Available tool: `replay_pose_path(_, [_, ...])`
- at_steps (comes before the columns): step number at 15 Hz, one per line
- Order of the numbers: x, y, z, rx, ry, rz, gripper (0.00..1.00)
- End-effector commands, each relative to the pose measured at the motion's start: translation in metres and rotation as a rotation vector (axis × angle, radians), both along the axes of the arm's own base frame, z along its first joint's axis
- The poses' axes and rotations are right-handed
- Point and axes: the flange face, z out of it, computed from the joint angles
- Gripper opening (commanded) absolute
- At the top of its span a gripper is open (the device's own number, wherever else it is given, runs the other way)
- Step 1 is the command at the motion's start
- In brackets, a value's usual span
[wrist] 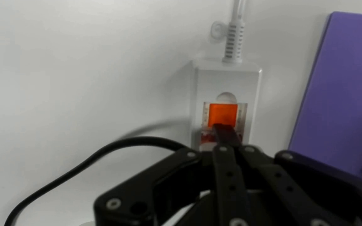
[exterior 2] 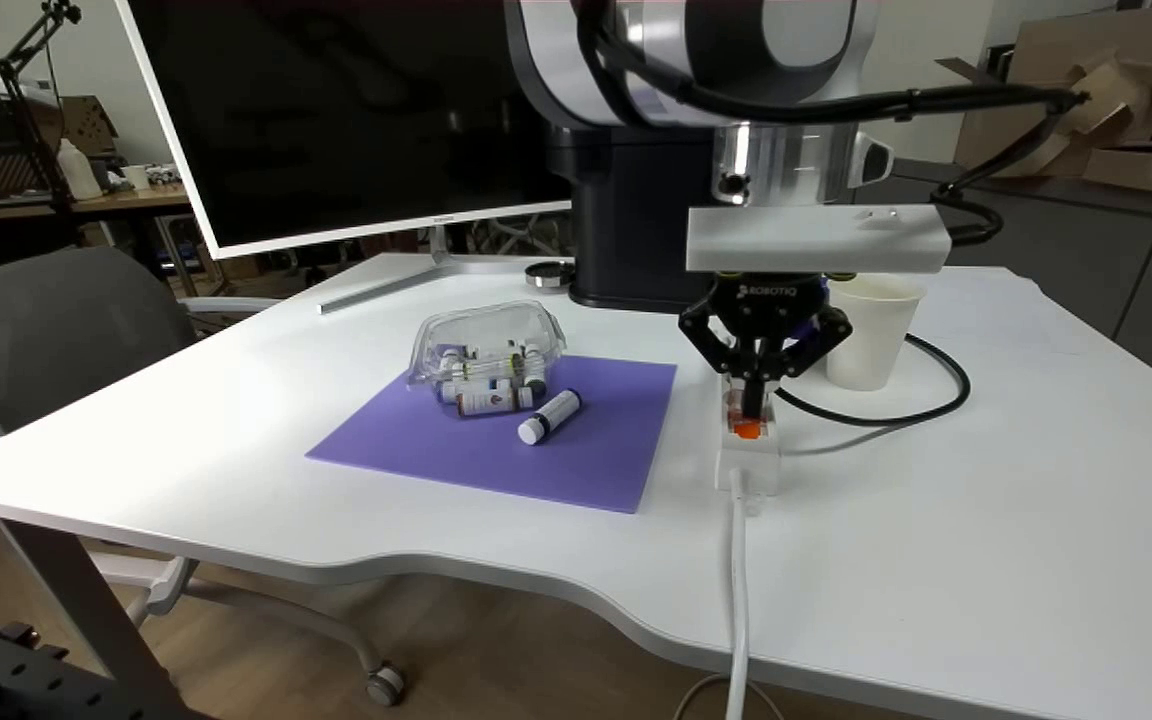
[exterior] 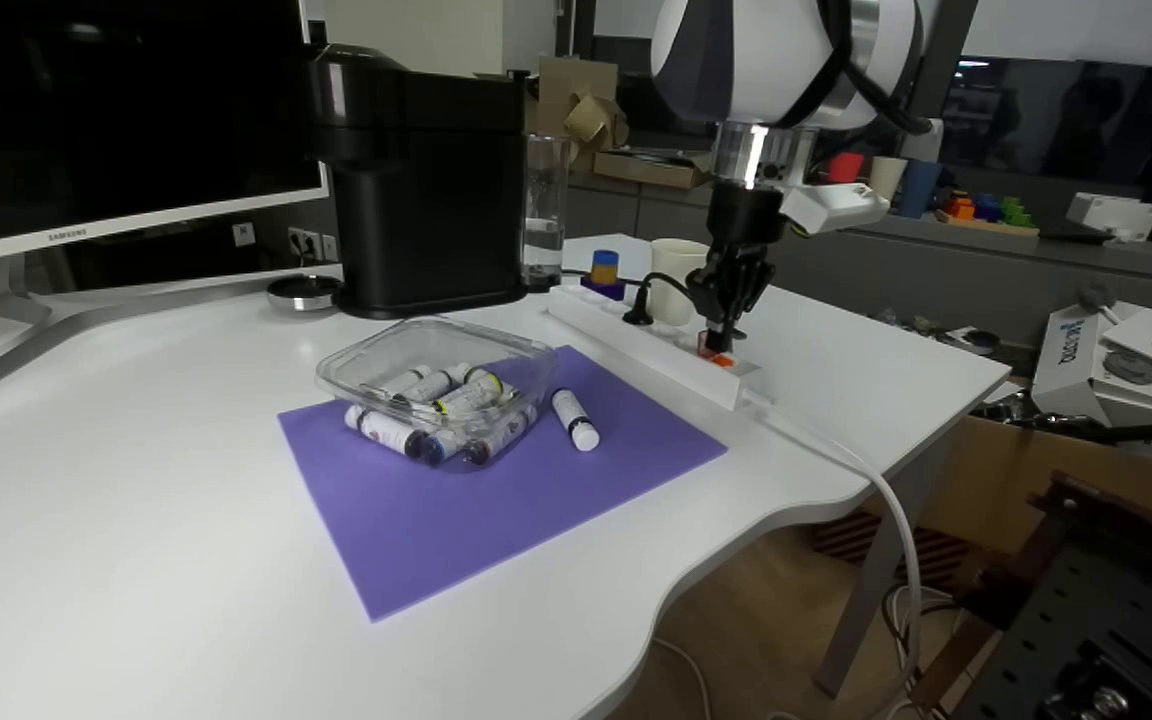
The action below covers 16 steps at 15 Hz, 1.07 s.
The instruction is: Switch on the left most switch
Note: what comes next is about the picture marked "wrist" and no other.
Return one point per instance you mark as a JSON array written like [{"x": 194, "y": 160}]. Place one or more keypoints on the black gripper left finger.
[{"x": 168, "y": 189}]

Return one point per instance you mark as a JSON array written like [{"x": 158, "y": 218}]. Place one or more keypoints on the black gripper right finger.
[{"x": 314, "y": 196}]

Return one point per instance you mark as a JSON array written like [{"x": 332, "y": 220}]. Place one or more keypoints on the orange rocker switch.
[{"x": 222, "y": 113}]

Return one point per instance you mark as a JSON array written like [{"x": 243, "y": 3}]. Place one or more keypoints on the purple mat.
[{"x": 344, "y": 105}]

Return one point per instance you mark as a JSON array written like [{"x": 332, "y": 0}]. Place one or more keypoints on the white power strip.
[{"x": 225, "y": 82}]

